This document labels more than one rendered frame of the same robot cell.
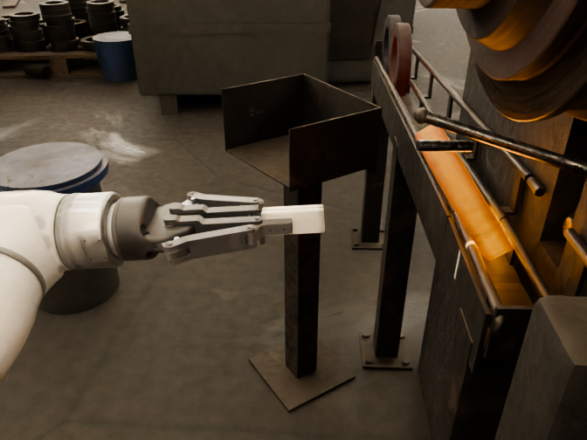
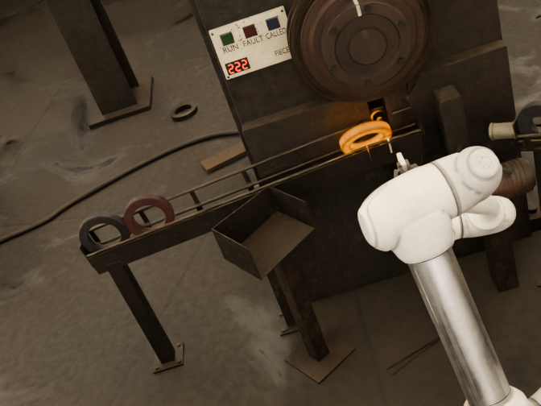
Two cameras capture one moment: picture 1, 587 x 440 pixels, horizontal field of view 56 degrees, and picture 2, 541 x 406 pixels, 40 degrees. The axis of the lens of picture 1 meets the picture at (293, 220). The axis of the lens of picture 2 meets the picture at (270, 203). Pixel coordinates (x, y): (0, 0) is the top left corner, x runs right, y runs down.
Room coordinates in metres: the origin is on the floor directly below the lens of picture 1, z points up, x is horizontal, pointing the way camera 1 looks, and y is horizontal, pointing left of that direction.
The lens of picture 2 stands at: (0.85, 2.01, 2.11)
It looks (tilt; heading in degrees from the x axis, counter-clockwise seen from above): 34 degrees down; 274
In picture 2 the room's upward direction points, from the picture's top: 21 degrees counter-clockwise
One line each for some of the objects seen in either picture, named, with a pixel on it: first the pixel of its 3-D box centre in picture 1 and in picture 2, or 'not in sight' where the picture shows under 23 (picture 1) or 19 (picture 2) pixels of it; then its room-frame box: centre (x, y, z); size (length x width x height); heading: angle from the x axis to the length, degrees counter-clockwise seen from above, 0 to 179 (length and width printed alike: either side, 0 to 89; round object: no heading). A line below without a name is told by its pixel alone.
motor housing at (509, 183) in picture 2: not in sight; (506, 225); (0.21, -0.09, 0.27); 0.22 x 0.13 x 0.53; 178
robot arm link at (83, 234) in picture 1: (99, 230); not in sight; (0.55, 0.23, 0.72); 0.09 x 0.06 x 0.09; 178
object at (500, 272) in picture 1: (493, 293); not in sight; (0.51, -0.24, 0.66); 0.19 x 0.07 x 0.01; 178
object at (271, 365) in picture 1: (297, 250); (289, 292); (1.04, -0.01, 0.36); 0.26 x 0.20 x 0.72; 33
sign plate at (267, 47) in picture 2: not in sight; (253, 43); (0.87, -0.36, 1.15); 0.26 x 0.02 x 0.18; 178
